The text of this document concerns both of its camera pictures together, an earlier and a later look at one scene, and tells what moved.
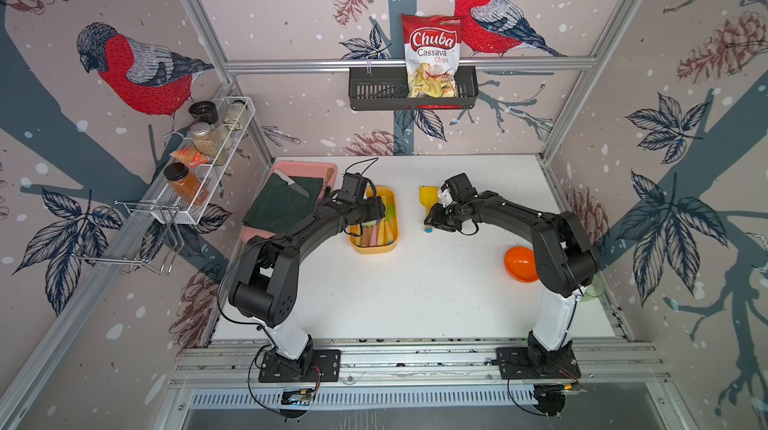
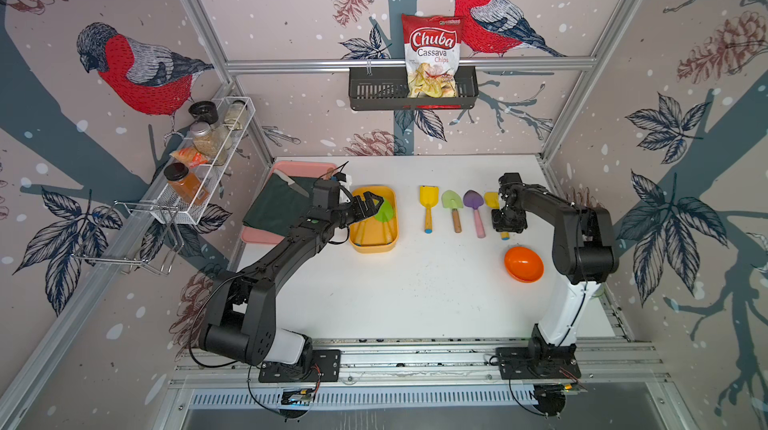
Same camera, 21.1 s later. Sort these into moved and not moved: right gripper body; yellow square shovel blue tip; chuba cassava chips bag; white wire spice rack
Moved: right gripper body
Not moved: chuba cassava chips bag; yellow square shovel blue tip; white wire spice rack
